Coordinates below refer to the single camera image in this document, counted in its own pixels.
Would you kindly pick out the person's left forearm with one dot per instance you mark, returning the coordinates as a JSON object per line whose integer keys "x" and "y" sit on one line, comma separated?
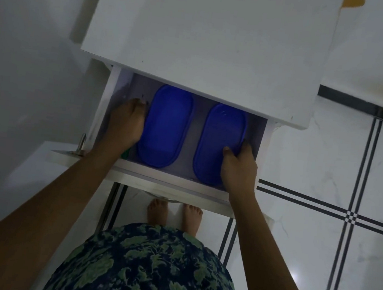
{"x": 36, "y": 214}

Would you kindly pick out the person's right hand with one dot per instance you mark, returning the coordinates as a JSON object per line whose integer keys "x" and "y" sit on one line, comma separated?
{"x": 241, "y": 168}

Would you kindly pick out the blue oval plastic container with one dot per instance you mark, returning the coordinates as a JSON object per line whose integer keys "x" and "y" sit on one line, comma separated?
{"x": 166, "y": 126}
{"x": 218, "y": 139}

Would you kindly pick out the white drawer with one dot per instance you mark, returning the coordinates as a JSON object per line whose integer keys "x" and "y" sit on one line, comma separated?
{"x": 159, "y": 177}

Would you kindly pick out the white cabinet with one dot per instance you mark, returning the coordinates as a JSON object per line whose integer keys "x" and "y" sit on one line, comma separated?
{"x": 211, "y": 41}

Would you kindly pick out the person's right thumb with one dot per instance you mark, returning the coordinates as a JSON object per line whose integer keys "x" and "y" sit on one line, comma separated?
{"x": 227, "y": 152}

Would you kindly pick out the person's left fingers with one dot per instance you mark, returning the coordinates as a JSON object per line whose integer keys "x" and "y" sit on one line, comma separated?
{"x": 140, "y": 102}

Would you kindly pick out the yellow object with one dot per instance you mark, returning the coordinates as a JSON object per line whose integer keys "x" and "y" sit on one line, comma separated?
{"x": 353, "y": 1}

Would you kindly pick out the person's foot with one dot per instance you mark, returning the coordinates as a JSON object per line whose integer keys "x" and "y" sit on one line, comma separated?
{"x": 192, "y": 219}
{"x": 157, "y": 212}

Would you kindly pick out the floral blue green dress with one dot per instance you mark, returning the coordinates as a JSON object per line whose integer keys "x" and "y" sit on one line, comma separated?
{"x": 148, "y": 270}

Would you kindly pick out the person's left hand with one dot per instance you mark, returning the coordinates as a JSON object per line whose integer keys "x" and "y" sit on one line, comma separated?
{"x": 124, "y": 124}

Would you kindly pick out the person's right foot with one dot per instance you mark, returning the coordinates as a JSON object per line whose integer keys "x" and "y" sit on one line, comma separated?
{"x": 192, "y": 219}

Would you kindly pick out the person's left foot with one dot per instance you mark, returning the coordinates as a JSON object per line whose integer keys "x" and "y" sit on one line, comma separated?
{"x": 157, "y": 212}

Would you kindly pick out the person's right forearm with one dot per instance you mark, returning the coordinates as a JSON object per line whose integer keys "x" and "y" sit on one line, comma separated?
{"x": 265, "y": 249}

